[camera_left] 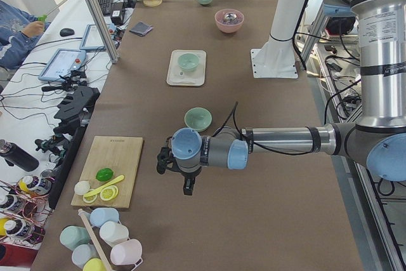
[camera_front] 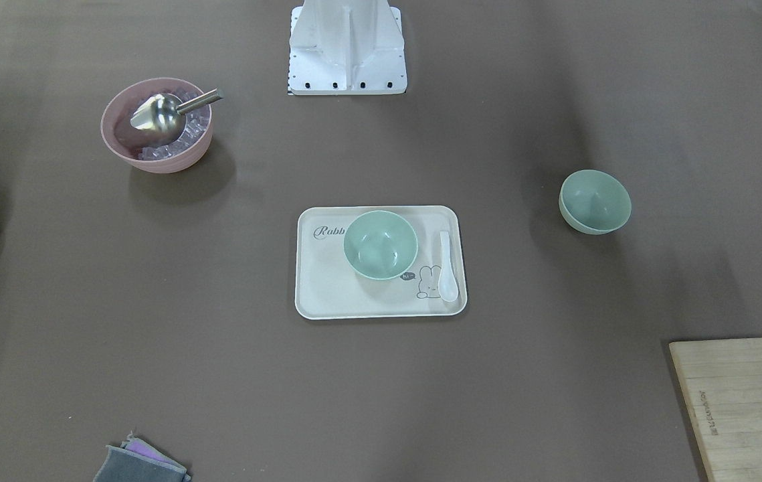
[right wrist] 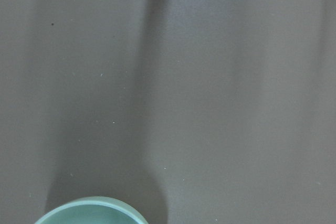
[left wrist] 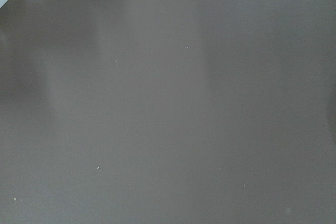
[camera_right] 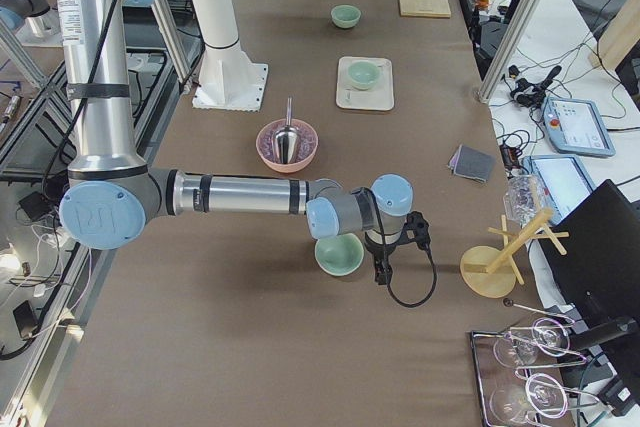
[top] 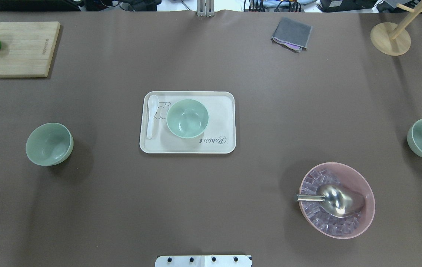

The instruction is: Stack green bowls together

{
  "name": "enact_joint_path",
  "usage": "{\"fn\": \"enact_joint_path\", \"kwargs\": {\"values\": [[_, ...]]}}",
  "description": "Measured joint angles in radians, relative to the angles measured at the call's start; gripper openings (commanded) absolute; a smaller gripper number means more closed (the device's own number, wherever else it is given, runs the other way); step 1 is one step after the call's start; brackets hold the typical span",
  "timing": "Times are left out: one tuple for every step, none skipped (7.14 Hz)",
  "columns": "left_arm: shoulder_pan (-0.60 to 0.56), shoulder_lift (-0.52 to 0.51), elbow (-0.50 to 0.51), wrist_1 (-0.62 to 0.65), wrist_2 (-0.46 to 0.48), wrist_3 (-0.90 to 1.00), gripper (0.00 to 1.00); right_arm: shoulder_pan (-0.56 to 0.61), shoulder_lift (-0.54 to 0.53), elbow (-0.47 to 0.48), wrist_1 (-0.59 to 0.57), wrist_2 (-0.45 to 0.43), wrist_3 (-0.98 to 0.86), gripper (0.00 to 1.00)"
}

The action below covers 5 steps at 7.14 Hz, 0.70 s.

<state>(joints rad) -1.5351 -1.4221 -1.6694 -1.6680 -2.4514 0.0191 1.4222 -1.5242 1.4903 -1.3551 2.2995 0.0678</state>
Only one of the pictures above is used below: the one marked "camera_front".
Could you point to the clear ice cubes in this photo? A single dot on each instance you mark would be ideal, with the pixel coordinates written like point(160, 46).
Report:
point(161, 146)

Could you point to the green bowl on tray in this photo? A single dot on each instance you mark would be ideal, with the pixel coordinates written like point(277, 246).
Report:
point(380, 245)

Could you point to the green bowl robot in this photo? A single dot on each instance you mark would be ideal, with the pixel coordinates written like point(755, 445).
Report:
point(594, 202)

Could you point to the cream rabbit tray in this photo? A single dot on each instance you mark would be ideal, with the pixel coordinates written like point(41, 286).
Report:
point(327, 288)

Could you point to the white ceramic spoon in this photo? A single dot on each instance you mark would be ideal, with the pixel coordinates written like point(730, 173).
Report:
point(447, 284)

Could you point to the pink bowl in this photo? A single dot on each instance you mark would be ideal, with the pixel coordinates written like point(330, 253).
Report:
point(128, 99)

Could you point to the wooden cutting board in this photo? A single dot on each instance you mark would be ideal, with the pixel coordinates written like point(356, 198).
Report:
point(721, 383)

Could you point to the purple cloth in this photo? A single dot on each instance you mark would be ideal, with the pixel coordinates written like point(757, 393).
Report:
point(139, 446)

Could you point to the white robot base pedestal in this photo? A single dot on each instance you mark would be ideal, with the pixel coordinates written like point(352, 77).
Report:
point(352, 48)

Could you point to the metal ice scoop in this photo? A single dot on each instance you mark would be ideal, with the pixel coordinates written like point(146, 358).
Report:
point(164, 114)

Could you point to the grey folded cloth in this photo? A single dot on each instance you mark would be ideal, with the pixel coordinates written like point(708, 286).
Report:
point(121, 464)

